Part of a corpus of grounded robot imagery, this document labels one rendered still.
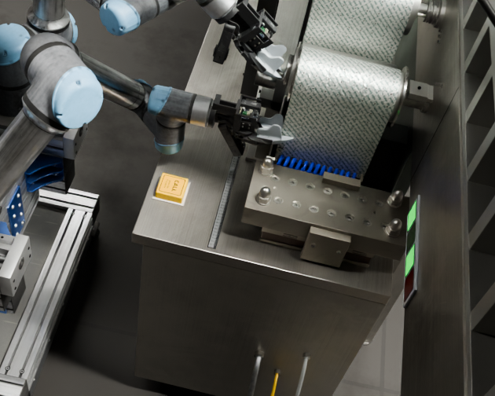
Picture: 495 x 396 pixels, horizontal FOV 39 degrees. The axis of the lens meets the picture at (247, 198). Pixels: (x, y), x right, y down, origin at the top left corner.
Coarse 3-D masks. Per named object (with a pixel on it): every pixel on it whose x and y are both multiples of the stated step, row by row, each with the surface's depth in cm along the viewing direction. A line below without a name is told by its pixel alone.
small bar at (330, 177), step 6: (324, 174) 175; (330, 174) 175; (336, 174) 176; (324, 180) 175; (330, 180) 175; (336, 180) 175; (342, 180) 175; (348, 180) 175; (354, 180) 176; (360, 180) 176; (342, 186) 176; (348, 186) 175; (354, 186) 175; (360, 186) 175
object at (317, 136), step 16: (288, 112) 169; (304, 112) 168; (320, 112) 167; (288, 128) 172; (304, 128) 172; (320, 128) 171; (336, 128) 170; (352, 128) 169; (368, 128) 168; (384, 128) 167; (288, 144) 176; (304, 144) 175; (320, 144) 174; (336, 144) 173; (352, 144) 172; (368, 144) 171; (304, 160) 180; (320, 160) 179; (336, 160) 178; (352, 160) 177; (368, 160) 176
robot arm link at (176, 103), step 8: (152, 88) 172; (160, 88) 171; (168, 88) 172; (152, 96) 170; (160, 96) 170; (168, 96) 170; (176, 96) 170; (184, 96) 171; (192, 96) 171; (152, 104) 171; (160, 104) 170; (168, 104) 170; (176, 104) 170; (184, 104) 170; (192, 104) 170; (152, 112) 172; (160, 112) 172; (168, 112) 171; (176, 112) 171; (184, 112) 170; (160, 120) 174; (168, 120) 173; (176, 120) 173; (184, 120) 172
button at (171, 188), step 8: (168, 176) 183; (176, 176) 184; (160, 184) 181; (168, 184) 182; (176, 184) 182; (184, 184) 182; (160, 192) 180; (168, 192) 180; (176, 192) 180; (184, 192) 181; (176, 200) 180
